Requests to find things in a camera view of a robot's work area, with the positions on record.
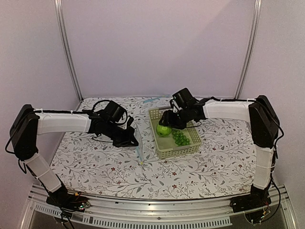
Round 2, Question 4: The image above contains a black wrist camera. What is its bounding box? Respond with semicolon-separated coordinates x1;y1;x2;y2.
125;116;134;129
170;99;180;113

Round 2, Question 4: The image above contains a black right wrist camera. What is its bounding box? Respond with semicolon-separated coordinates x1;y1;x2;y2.
170;99;180;113

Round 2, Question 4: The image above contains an aluminium front rail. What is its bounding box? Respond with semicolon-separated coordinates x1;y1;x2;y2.
20;185;298;229

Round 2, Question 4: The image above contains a floral patterned table mat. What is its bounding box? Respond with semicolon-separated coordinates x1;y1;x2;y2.
51;97;256;199

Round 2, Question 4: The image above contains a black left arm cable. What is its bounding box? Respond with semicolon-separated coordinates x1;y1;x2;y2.
91;100;127;125

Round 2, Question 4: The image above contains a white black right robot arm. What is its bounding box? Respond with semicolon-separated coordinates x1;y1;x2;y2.
159;88;284;213

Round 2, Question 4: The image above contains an aluminium frame post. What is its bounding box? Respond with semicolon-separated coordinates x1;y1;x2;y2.
54;0;83;102
234;0;262;99

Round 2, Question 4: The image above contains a left aluminium frame post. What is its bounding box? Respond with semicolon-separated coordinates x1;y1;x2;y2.
54;0;83;102

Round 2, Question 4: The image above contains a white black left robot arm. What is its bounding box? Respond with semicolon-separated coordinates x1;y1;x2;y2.
6;100;139;212

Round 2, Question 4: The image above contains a spare clear blue zip bag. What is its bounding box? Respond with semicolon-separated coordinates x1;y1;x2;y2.
143;94;171;104

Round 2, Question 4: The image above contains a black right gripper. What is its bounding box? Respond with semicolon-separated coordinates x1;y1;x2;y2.
160;107;191;130

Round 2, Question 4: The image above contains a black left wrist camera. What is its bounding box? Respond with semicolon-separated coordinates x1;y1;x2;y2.
125;116;134;129

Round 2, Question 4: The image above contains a green grape bunch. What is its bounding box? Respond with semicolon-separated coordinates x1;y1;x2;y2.
172;130;190;146

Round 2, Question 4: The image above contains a green apple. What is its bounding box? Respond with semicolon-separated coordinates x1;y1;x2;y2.
156;124;172;137

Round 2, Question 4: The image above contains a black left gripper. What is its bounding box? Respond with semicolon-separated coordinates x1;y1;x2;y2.
104;121;139;148

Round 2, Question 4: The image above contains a light green perforated plastic basket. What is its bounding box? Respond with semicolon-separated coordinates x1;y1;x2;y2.
148;107;202;159

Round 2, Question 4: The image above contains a right aluminium frame post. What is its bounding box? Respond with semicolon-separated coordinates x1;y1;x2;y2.
234;0;262;99

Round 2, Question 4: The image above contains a clear blue zip top bag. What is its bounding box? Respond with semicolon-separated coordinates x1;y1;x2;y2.
135;125;144;165

